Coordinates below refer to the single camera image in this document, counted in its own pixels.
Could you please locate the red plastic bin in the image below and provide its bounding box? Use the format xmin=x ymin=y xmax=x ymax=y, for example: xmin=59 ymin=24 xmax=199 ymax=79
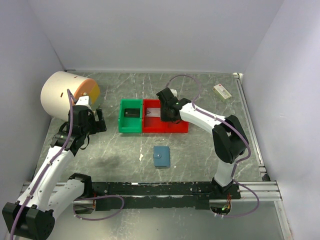
xmin=165 ymin=120 xmax=189 ymax=134
xmin=142 ymin=99 xmax=166 ymax=134

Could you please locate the green plastic bin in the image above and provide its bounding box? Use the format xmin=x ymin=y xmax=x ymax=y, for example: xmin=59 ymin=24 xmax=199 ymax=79
xmin=118 ymin=99 xmax=143 ymax=134

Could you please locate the blue card holder wallet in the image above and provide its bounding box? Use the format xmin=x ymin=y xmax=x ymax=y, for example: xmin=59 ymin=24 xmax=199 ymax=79
xmin=153 ymin=146 xmax=171 ymax=168

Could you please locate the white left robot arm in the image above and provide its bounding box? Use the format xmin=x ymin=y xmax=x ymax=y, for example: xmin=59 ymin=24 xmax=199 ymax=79
xmin=2 ymin=105 xmax=107 ymax=240

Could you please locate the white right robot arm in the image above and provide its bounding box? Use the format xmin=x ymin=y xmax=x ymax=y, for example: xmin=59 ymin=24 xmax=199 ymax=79
xmin=156 ymin=87 xmax=251 ymax=199

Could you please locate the white credit card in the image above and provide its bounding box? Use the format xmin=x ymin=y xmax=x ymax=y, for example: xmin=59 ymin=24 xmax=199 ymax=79
xmin=145 ymin=107 xmax=161 ymax=118

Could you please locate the black credit card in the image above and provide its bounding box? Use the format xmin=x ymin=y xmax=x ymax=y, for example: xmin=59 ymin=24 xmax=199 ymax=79
xmin=124 ymin=108 xmax=141 ymax=118

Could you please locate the small white card box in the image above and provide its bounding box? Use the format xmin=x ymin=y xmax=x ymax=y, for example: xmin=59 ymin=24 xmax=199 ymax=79
xmin=212 ymin=83 xmax=232 ymax=101

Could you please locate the round drawer cabinet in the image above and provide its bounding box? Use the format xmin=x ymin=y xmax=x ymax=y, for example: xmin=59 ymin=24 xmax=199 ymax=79
xmin=40 ymin=71 xmax=101 ymax=122

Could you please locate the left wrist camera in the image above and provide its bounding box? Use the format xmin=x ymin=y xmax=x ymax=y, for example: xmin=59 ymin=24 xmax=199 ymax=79
xmin=75 ymin=95 xmax=92 ymax=109

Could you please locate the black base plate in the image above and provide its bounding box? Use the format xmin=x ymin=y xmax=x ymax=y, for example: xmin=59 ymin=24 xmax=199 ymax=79
xmin=89 ymin=181 xmax=241 ymax=211

